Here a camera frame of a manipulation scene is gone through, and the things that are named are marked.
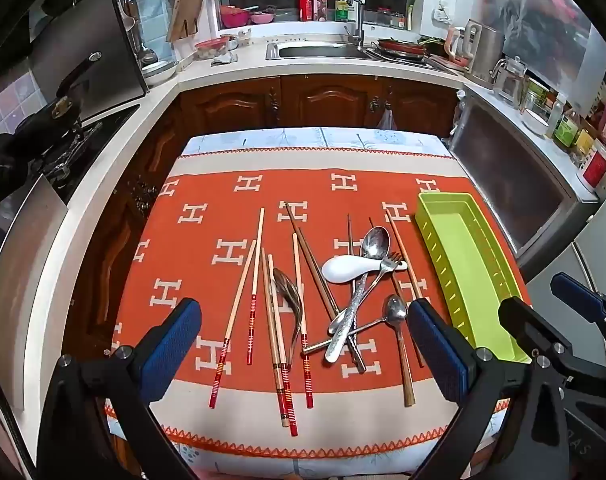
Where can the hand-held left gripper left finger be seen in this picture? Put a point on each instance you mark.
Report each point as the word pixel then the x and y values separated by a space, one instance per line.
pixel 175 345

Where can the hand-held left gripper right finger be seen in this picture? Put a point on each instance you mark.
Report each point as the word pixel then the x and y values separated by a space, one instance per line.
pixel 435 350

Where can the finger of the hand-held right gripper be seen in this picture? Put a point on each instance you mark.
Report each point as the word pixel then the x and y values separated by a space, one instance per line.
pixel 528 322
pixel 578 300

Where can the small metal spoon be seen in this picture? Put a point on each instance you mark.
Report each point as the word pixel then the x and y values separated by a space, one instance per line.
pixel 396 308

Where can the light chopstick red striped end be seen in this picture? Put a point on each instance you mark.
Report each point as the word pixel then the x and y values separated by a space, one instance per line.
pixel 297 260
pixel 256 285
pixel 289 400
pixel 234 320

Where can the reddish wooden chopstick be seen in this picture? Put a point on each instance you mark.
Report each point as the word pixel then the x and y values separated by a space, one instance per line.
pixel 404 285

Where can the green plastic utensil tray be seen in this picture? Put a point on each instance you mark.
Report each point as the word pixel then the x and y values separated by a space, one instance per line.
pixel 463 260

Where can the metal fork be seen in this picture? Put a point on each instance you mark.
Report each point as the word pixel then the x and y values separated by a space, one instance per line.
pixel 393 262

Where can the white ceramic spoon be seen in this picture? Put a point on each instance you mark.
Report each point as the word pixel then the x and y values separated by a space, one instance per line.
pixel 340 270

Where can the plain metal spoon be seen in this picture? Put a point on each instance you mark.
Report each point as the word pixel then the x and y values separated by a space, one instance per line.
pixel 287 290

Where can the thin dark chopstick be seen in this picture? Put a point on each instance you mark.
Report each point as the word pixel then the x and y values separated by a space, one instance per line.
pixel 350 240

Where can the dark brown chopstick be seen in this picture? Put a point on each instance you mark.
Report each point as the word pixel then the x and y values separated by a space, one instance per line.
pixel 317 260
pixel 294 220

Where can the stainless steel cabinet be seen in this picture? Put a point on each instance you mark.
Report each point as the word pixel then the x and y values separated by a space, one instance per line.
pixel 523 185

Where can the red box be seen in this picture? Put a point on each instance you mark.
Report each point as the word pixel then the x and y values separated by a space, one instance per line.
pixel 595 170

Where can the orange letter-pattern blanket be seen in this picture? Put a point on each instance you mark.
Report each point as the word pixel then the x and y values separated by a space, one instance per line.
pixel 218 195

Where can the green-label bottle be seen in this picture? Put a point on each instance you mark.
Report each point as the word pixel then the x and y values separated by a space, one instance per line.
pixel 565 129

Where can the gas stove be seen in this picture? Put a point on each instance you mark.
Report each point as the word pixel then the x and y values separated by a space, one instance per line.
pixel 100 135

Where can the glass teapot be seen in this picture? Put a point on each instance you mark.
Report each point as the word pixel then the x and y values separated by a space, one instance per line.
pixel 510 82

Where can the hanging plastic bag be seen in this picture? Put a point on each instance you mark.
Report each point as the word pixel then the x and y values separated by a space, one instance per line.
pixel 387 120

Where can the light blue printed tablecloth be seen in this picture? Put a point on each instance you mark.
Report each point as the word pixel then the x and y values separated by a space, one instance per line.
pixel 303 137

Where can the black wok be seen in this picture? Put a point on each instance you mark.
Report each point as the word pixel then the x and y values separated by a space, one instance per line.
pixel 3 165

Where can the black frying pan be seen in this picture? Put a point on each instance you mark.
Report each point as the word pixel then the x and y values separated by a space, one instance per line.
pixel 48 120

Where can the white bowl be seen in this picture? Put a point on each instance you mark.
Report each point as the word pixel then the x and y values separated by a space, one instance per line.
pixel 157 72

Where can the brown wooden cabinets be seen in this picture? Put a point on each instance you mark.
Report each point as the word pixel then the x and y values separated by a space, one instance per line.
pixel 323 100

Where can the red-lidded container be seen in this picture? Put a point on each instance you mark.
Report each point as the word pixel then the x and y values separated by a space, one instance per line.
pixel 213 47

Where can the red pan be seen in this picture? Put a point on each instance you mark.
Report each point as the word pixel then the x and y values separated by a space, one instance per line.
pixel 403 46

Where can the stainless steel splash panel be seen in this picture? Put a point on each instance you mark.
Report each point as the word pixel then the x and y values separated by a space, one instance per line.
pixel 83 55

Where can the stainless steel sink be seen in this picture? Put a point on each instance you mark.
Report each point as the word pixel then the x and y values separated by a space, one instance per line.
pixel 313 51

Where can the pink bowl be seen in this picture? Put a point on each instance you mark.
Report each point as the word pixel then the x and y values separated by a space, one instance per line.
pixel 263 16
pixel 235 16

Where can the wooden cutting board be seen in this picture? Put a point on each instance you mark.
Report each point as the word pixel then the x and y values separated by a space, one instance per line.
pixel 185 10

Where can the chrome faucet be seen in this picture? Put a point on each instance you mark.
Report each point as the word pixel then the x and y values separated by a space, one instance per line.
pixel 355 15

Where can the green dish soap bottle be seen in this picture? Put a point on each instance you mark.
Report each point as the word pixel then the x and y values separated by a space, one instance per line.
pixel 342 7

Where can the pink patterned bottle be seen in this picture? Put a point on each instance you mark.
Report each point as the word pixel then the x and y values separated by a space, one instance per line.
pixel 320 2

